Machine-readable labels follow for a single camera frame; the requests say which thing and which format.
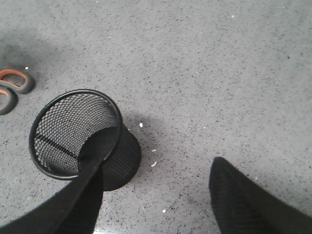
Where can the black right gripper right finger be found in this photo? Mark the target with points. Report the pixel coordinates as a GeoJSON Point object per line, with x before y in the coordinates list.
{"type": "Point", "coordinates": [242, 207]}

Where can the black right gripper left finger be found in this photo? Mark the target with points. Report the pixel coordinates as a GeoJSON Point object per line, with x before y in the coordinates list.
{"type": "Point", "coordinates": [74, 210]}

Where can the grey orange handled scissors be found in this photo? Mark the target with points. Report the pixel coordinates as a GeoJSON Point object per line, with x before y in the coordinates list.
{"type": "Point", "coordinates": [9, 89]}

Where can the black mesh metal bucket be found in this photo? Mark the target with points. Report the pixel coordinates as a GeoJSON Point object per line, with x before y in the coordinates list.
{"type": "Point", "coordinates": [77, 127]}

